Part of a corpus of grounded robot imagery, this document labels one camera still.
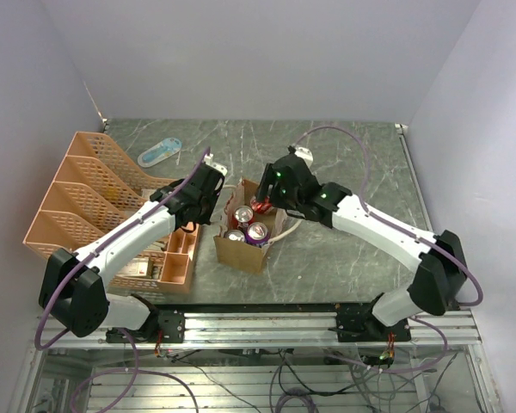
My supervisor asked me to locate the red cola can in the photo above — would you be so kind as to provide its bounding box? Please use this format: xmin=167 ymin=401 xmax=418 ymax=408
xmin=249 ymin=196 xmax=273 ymax=215
xmin=232 ymin=205 xmax=254 ymax=231

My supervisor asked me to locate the printed canvas burlap bag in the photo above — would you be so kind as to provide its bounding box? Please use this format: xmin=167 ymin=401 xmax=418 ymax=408
xmin=214 ymin=178 xmax=299 ymax=274

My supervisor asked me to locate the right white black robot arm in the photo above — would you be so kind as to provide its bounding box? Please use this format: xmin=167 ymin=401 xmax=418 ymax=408
xmin=256 ymin=153 xmax=467 ymax=341

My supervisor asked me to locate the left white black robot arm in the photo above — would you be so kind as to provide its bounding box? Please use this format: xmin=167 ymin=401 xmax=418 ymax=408
xmin=39 ymin=163 xmax=227 ymax=342

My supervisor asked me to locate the middle purple soda can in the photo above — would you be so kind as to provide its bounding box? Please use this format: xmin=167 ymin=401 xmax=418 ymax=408
xmin=245 ymin=222 xmax=270 ymax=248

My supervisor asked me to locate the purple soda can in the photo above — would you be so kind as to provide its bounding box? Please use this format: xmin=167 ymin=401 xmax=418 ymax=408
xmin=245 ymin=222 xmax=270 ymax=248
xmin=224 ymin=229 xmax=246 ymax=243

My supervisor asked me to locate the near purple soda can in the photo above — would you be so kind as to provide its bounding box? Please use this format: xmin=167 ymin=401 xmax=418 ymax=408
xmin=224 ymin=229 xmax=246 ymax=243

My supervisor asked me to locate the blue white oval package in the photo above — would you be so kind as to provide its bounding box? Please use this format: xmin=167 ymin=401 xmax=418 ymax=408
xmin=137 ymin=138 xmax=182 ymax=168

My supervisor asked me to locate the red white printed box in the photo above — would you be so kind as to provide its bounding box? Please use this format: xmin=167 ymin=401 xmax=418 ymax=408
xmin=117 ymin=257 xmax=153 ymax=278

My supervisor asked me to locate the orange plastic desk organizer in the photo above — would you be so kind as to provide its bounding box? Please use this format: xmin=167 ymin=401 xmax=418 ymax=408
xmin=23 ymin=132 xmax=200 ymax=294

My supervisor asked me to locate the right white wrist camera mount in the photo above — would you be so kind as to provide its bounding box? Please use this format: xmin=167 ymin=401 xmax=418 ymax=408
xmin=288 ymin=145 xmax=313 ymax=167

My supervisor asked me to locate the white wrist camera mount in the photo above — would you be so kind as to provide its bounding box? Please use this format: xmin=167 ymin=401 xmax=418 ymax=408
xmin=204 ymin=153 xmax=228 ymax=176
xmin=288 ymin=145 xmax=313 ymax=167

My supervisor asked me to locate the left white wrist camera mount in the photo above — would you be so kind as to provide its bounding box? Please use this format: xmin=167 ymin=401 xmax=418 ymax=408
xmin=204 ymin=153 xmax=228 ymax=176

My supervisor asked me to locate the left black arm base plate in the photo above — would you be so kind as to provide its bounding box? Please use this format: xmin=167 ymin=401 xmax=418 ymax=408
xmin=105 ymin=305 xmax=186 ymax=344

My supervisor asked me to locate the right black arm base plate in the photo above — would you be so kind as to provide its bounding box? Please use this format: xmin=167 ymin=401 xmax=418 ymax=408
xmin=329 ymin=302 xmax=411 ymax=343

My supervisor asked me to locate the aluminium mounting rail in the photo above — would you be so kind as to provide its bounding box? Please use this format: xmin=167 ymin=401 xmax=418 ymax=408
xmin=29 ymin=310 xmax=482 ymax=350

